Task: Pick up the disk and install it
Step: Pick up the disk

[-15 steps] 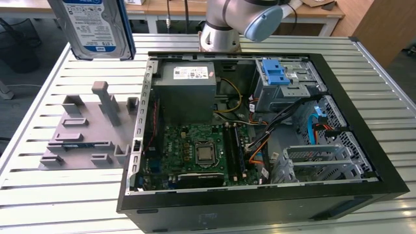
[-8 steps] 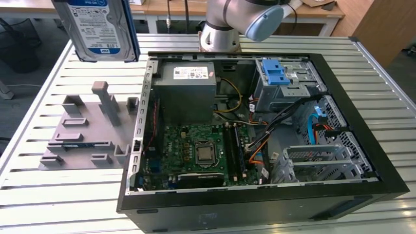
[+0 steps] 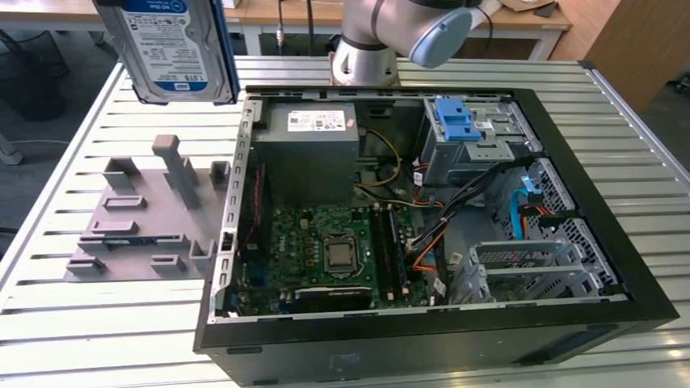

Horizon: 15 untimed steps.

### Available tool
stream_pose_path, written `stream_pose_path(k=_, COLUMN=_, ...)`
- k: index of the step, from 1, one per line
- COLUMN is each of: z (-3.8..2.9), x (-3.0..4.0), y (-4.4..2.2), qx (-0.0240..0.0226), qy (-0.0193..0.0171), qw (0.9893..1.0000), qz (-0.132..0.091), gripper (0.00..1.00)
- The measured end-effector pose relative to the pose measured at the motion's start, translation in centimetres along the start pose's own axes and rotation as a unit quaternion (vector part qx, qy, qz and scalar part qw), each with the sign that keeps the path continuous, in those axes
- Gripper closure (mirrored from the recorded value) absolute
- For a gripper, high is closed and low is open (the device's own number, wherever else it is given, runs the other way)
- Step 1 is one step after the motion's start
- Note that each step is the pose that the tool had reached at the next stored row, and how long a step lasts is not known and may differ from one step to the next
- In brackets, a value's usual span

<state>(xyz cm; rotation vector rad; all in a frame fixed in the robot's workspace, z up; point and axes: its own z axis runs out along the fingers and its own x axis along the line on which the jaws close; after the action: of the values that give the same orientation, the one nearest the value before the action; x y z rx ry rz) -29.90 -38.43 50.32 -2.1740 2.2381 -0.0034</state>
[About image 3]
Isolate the orange power wire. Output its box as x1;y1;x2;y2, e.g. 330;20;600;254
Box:
519;205;576;228

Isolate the hard disk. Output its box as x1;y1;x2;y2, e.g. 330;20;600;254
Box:
90;0;241;107

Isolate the silver disk bay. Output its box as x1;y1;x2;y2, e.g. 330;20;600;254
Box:
465;238;615;304

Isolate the grey power supply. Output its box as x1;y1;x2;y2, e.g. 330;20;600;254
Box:
250;100;361;209

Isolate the green motherboard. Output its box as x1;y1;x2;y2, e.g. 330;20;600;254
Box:
236;204;432;316

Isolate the silver CPU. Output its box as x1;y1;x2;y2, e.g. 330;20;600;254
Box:
325;241;356;268

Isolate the black RAM slot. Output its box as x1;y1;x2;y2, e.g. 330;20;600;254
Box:
369;204;395;301

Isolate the black case fan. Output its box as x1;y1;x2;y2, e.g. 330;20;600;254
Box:
238;161;273;262

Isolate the green RAM stick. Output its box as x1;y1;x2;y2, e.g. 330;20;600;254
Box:
101;238;161;248
387;208;412;299

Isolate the black graphics card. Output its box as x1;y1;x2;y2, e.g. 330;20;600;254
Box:
278;285;373;314

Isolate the blue drive latch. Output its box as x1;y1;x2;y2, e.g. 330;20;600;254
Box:
433;98;484;142

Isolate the silver drive cage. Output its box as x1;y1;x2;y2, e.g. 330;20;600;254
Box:
419;96;543;189

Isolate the grey parts rack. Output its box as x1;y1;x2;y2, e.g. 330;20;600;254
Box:
62;135;233;286

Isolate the black PC case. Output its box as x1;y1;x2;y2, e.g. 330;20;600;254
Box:
192;84;680;387

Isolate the wooden top desk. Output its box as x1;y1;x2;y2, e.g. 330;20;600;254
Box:
0;0;573;61

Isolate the brown cardboard piece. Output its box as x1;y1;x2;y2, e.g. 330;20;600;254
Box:
500;0;557;19

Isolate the white stand foot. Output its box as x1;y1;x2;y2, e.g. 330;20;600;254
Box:
0;133;25;166

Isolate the wooden cabinet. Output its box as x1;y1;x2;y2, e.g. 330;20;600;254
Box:
548;0;690;118

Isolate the yellow wire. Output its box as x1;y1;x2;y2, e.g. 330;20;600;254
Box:
352;128;404;189

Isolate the red orange wire bundle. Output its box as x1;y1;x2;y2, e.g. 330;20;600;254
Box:
409;159;448;208

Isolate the red twisted fan wire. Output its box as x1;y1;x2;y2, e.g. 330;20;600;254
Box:
244;164;265;254

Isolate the black wire bundle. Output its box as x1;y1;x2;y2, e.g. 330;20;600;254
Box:
407;155;545;250

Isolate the blue SATA wire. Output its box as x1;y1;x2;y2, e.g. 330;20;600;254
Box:
507;175;541;243

